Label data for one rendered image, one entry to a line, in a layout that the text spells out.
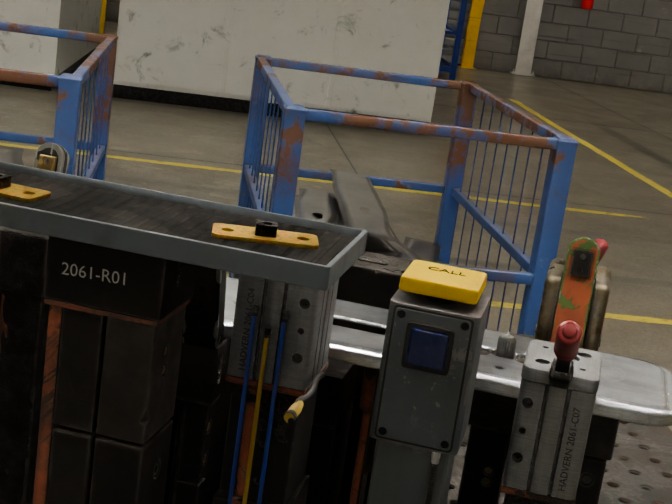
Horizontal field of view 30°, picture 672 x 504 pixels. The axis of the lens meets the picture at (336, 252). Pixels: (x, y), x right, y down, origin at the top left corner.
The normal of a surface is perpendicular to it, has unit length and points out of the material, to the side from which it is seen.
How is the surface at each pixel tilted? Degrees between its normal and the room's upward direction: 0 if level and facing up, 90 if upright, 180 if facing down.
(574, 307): 78
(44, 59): 90
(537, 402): 90
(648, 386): 0
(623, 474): 0
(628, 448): 0
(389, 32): 90
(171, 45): 90
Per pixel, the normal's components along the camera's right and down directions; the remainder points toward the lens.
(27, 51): 0.05, 0.25
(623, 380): 0.14, -0.96
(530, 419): -0.22, 0.21
